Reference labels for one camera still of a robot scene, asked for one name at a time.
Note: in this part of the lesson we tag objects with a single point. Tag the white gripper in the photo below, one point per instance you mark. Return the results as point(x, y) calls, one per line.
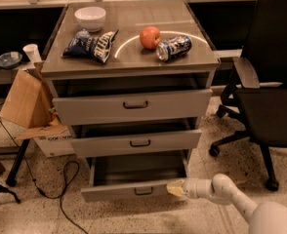
point(191, 187)

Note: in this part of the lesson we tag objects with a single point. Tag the grey bottom drawer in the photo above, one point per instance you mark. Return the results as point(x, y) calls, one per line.
point(134, 175)

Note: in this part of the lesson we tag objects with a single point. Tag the grey drawer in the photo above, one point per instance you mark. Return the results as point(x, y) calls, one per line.
point(134, 175)
point(134, 144)
point(132, 107)

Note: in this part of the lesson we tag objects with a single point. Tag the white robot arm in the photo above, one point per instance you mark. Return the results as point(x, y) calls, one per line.
point(264, 218)

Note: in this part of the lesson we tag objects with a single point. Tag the grey middle drawer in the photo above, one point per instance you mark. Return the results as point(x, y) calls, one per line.
point(134, 144)

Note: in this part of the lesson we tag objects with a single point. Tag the grey drawer cabinet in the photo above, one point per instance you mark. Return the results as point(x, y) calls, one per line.
point(130, 68)

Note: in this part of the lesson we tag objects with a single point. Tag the grey top drawer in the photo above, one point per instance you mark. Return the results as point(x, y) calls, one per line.
point(132, 107)

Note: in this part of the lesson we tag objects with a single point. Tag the white printed cardboard box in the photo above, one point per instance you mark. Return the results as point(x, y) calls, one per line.
point(55, 145)

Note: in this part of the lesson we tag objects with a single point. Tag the black office chair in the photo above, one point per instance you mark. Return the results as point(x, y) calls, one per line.
point(256, 92)

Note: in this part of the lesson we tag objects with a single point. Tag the blue soda can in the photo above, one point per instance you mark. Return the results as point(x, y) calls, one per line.
point(173, 47)

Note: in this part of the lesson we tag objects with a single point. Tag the red apple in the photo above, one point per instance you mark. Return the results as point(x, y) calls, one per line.
point(150, 37)

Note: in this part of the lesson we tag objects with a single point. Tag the blue chip bag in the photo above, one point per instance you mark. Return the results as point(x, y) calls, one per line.
point(83, 44)

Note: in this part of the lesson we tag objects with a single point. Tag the black table leg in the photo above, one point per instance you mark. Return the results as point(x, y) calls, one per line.
point(11, 179)

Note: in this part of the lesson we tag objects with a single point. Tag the brown cardboard box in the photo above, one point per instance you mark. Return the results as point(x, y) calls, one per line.
point(29, 105)

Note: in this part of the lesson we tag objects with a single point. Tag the white bowl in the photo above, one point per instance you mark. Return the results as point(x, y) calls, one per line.
point(91, 18)

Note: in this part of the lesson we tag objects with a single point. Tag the white paper cup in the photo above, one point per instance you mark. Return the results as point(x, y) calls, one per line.
point(32, 52)

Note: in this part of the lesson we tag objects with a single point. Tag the dark blue plate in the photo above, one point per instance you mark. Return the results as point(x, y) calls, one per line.
point(10, 60)

